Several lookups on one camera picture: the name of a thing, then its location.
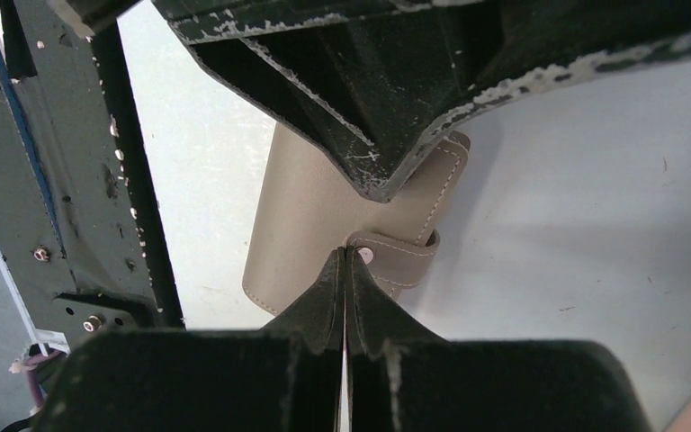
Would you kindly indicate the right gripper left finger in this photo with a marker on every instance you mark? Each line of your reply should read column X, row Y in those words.
column 284, row 376

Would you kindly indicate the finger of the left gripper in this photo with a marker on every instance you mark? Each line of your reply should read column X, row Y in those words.
column 376, row 84

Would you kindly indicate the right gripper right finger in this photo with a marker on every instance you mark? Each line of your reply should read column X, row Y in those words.
column 404, row 377

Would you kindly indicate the grey card holder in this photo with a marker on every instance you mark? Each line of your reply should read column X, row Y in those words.
column 307, row 209

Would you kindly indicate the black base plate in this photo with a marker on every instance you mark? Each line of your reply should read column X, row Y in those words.
column 78, row 210

